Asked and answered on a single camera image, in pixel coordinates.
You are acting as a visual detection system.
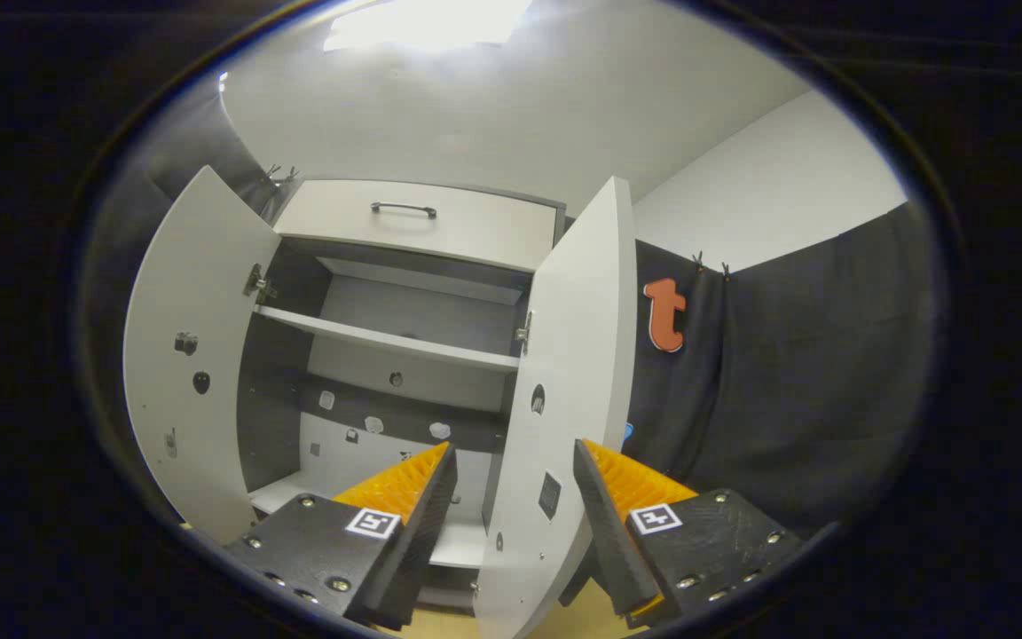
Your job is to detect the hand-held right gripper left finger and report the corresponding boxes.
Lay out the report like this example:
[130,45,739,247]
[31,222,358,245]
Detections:
[223,441,459,633]

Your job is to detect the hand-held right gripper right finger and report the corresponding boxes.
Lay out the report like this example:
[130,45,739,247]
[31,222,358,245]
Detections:
[571,438,806,629]

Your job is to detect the white cabinet door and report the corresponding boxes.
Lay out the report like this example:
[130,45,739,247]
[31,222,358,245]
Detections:
[473,175,638,639]
[122,165,283,547]

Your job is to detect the white shoe cabinet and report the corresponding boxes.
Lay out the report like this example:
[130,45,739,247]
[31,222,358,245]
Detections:
[236,177,568,613]

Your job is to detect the white cabinet drawer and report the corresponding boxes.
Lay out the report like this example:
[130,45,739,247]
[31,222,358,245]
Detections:
[273,179,558,273]

